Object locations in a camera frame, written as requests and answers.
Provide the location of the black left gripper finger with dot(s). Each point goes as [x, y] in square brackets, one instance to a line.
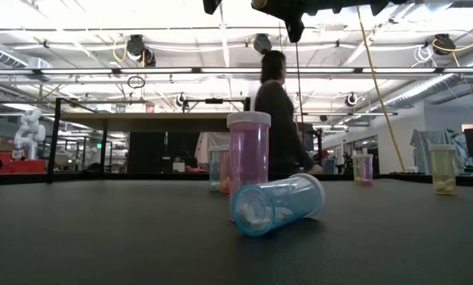
[212, 6]

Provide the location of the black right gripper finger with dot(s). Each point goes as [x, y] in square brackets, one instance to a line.
[293, 23]

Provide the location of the orange-pink medicine bottle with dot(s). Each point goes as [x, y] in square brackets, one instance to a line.
[224, 174]
[150, 107]

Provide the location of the pink-purple medicine bottle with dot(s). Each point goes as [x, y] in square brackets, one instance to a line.
[249, 158]
[366, 170]

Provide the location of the teal medicine bottle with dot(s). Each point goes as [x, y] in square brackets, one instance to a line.
[213, 170]

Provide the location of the wooden shelf with black legs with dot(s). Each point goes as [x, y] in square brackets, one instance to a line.
[141, 122]

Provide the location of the long ceiling light bar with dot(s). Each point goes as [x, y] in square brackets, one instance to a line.
[161, 70]

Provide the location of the person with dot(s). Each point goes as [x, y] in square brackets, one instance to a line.
[277, 118]

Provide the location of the grey cloth cover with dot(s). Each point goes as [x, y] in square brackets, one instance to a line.
[420, 152]

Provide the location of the silver ventilation duct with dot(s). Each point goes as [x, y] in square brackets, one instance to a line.
[426, 90]

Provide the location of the black aluminium table frame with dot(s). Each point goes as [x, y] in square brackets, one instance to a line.
[101, 178]

